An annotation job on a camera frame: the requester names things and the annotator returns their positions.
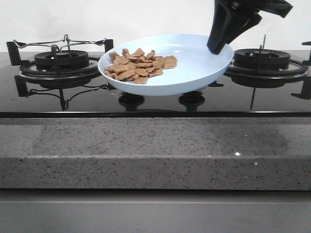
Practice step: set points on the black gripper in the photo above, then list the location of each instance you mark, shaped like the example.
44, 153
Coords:
234, 17

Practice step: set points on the light blue plate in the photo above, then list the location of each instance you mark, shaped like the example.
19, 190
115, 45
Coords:
196, 66

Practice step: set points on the pile of brown meat pieces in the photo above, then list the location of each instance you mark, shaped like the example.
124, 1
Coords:
138, 66

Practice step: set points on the right black gas burner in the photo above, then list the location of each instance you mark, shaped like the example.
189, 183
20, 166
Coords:
264, 59

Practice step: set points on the black gas burner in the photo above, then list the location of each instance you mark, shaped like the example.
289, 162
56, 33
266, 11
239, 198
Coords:
264, 59
68, 59

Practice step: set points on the black glass cooktop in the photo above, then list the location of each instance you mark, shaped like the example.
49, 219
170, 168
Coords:
96, 99

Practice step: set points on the silver right stove knob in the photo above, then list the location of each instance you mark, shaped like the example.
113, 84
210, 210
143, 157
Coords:
197, 92

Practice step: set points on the left black gas burner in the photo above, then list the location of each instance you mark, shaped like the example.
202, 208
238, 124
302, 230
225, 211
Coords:
68, 59

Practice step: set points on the left black pan support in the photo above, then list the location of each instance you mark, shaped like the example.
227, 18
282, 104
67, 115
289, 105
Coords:
58, 78

